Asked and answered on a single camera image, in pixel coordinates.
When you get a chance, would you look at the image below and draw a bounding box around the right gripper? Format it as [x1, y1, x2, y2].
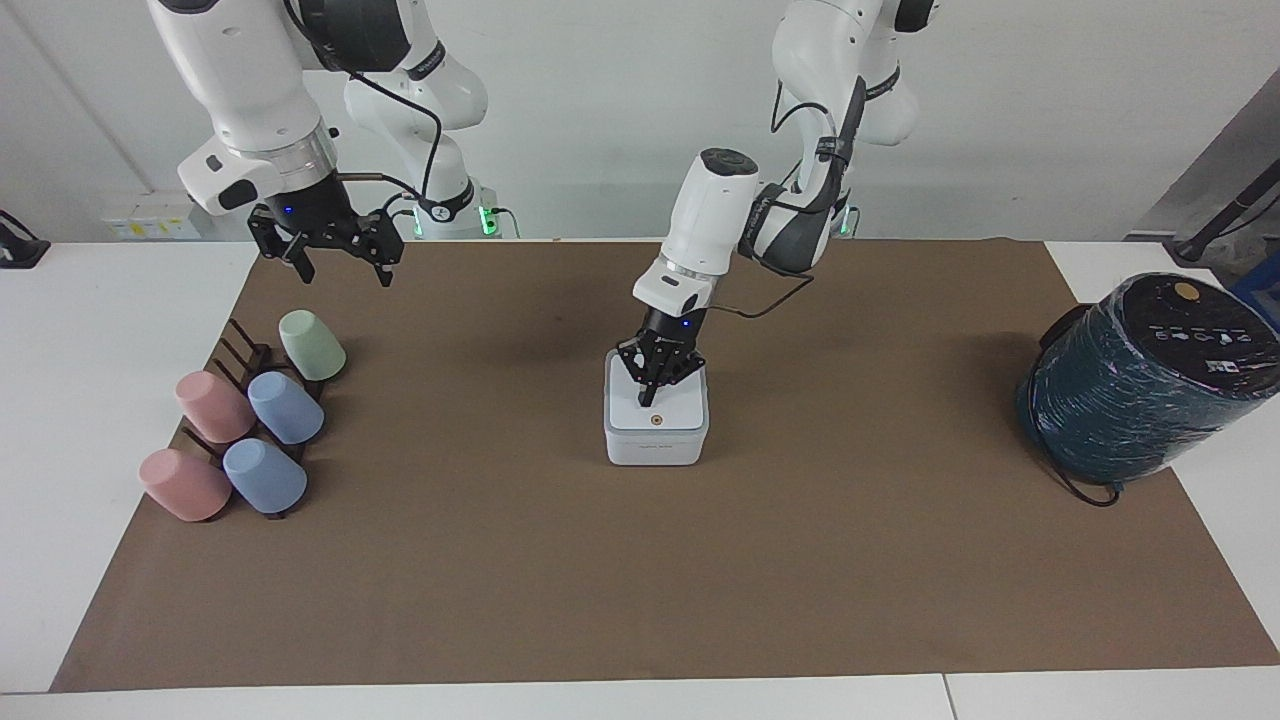
[247, 172, 406, 290]

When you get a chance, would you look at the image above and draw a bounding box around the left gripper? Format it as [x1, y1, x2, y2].
[616, 305, 707, 409]

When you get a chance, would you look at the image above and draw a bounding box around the white square trash can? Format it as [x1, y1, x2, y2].
[603, 348, 712, 468]

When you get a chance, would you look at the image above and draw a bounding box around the green cup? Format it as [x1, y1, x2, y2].
[278, 309, 348, 383]

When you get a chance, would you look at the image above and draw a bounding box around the dark brown cup rack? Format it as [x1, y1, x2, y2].
[180, 318, 331, 522]

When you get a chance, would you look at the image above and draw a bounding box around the blue cup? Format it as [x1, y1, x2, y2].
[222, 438, 309, 516]
[247, 371, 326, 446]

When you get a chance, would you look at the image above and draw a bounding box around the pink cup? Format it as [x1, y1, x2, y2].
[175, 370, 257, 445]
[139, 448, 233, 524]

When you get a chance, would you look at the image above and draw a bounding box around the black stand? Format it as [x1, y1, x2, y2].
[1164, 158, 1280, 267]
[0, 209, 52, 270]

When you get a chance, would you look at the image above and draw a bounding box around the dark wrapped cylinder speaker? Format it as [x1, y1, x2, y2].
[1014, 271, 1280, 487]

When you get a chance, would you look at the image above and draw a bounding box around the blue box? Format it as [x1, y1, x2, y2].
[1230, 262, 1280, 333]

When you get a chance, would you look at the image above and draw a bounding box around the black cable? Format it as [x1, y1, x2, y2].
[1028, 395, 1127, 509]
[284, 0, 445, 233]
[700, 262, 817, 321]

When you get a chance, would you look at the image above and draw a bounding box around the white wall socket strip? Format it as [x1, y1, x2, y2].
[100, 203, 203, 242]

